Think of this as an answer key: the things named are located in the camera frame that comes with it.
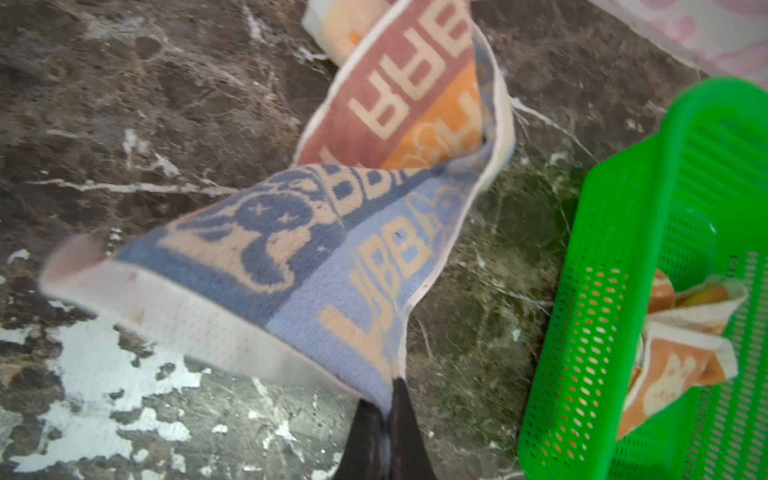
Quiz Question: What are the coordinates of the green plastic basket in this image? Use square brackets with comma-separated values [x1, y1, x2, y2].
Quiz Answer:
[518, 78, 767, 479]

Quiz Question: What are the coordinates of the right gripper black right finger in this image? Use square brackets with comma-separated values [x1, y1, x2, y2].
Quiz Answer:
[387, 378, 437, 480]

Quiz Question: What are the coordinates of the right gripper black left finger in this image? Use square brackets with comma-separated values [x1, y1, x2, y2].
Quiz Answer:
[333, 400, 384, 480]

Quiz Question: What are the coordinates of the striped rabbit text towel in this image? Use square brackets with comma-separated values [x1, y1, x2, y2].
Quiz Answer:
[39, 1, 515, 411]

